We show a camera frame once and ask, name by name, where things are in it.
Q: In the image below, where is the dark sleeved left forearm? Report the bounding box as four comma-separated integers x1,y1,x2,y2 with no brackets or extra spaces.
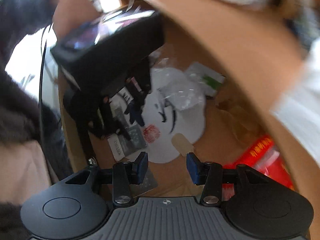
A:
0,0,73,240

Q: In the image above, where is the grey sachet packet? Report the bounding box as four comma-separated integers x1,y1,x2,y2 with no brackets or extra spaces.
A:
130,168,158,198

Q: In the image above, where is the red packaging box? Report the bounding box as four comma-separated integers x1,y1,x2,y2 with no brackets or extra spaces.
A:
223,134,294,190

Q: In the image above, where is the clear plastic wrapper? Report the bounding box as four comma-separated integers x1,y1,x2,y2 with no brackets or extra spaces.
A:
151,67,206,111

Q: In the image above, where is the white calligraphy paper fan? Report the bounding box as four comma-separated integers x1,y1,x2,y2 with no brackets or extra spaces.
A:
142,77,206,164

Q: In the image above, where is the white green sachet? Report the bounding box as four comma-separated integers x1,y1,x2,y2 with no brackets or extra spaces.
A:
184,62,226,98

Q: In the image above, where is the white plastic bag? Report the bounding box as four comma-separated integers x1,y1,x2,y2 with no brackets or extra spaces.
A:
272,39,319,164

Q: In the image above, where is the wooden shelf cabinet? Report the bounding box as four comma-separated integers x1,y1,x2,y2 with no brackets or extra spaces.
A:
117,0,320,201

